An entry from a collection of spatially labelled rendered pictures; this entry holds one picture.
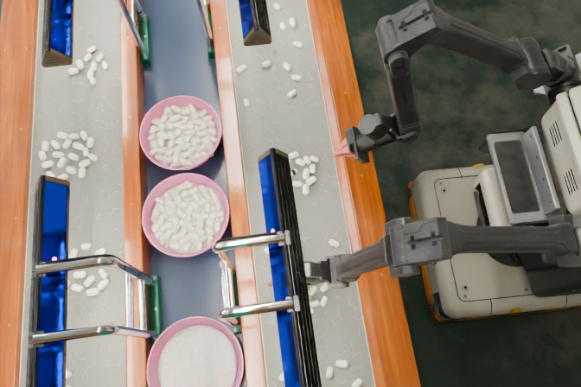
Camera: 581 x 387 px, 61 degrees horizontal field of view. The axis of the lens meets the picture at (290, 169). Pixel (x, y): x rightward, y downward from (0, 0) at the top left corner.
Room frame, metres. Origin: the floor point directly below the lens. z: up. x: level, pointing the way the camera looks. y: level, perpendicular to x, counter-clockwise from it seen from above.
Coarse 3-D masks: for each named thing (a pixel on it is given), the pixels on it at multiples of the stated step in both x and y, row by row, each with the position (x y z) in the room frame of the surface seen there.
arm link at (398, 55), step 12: (396, 60) 0.56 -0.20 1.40; (408, 60) 0.56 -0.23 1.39; (396, 72) 0.56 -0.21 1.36; (408, 72) 0.56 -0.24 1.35; (396, 84) 0.59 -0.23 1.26; (408, 84) 0.59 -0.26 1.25; (396, 96) 0.58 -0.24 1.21; (408, 96) 0.59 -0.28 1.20; (396, 108) 0.58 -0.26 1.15; (408, 108) 0.59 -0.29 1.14; (408, 120) 0.58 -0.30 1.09; (420, 132) 0.58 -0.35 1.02
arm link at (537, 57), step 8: (528, 48) 0.69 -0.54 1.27; (536, 48) 0.69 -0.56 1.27; (528, 56) 0.67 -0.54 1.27; (536, 56) 0.66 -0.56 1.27; (544, 56) 0.69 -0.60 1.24; (552, 56) 0.68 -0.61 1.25; (528, 64) 0.65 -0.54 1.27; (536, 64) 0.64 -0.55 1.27; (544, 64) 0.65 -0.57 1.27; (552, 64) 0.65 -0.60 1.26; (552, 72) 0.65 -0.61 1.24
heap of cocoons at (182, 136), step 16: (176, 112) 0.76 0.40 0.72; (192, 112) 0.75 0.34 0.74; (160, 128) 0.69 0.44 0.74; (176, 128) 0.70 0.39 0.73; (192, 128) 0.70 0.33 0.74; (208, 128) 0.70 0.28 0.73; (160, 144) 0.63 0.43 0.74; (176, 144) 0.64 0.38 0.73; (192, 144) 0.64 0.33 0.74; (208, 144) 0.64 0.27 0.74; (160, 160) 0.58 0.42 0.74; (176, 160) 0.58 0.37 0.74; (192, 160) 0.58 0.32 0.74
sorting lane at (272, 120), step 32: (288, 0) 1.23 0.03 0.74; (288, 32) 1.09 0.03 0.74; (256, 64) 0.95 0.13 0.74; (256, 96) 0.83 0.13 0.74; (320, 96) 0.84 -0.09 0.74; (256, 128) 0.70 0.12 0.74; (288, 128) 0.71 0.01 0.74; (320, 128) 0.71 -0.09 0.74; (256, 160) 0.59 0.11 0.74; (320, 160) 0.60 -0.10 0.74; (256, 192) 0.48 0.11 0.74; (320, 192) 0.49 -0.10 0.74; (256, 224) 0.38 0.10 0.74; (320, 224) 0.38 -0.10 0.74; (256, 256) 0.28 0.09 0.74; (320, 256) 0.28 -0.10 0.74; (352, 288) 0.19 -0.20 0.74; (320, 320) 0.10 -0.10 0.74; (352, 320) 0.10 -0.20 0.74; (320, 352) 0.01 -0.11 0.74; (352, 352) 0.01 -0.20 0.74
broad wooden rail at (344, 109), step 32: (320, 0) 1.22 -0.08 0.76; (320, 32) 1.08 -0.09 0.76; (320, 64) 0.96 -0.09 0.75; (352, 64) 0.95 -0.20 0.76; (352, 96) 0.83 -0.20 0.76; (352, 160) 0.59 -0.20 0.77; (352, 192) 0.49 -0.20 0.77; (352, 224) 0.38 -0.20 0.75; (384, 288) 0.19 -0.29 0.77; (384, 320) 0.10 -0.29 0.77; (384, 352) 0.01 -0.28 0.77; (384, 384) -0.07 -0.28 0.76; (416, 384) -0.06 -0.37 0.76
